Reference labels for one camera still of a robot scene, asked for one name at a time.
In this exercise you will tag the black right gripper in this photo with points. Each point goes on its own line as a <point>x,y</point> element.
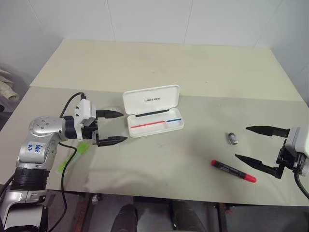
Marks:
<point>289,159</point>

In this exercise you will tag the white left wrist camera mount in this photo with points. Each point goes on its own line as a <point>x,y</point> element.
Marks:
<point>84,111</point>

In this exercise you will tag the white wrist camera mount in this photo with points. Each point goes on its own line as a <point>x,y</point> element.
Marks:
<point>300,140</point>
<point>84,111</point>

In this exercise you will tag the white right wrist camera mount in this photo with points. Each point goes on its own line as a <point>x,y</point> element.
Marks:
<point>300,140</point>

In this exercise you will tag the beige crumpled cloth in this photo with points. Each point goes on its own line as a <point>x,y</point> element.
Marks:
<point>6,84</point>

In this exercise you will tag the red and black marker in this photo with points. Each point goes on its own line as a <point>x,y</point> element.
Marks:
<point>229,170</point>

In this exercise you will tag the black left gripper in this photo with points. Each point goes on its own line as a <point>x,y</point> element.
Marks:
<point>88,131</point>

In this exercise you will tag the dark metal table frame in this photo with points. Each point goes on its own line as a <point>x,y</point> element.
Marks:
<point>154,199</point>

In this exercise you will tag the white plastic pencil case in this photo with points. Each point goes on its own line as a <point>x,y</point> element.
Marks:
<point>149,99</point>

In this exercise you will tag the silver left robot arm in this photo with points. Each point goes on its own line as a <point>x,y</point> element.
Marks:
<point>41,125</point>

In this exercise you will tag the dark rounded shape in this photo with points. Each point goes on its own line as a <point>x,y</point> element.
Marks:
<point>125,220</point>

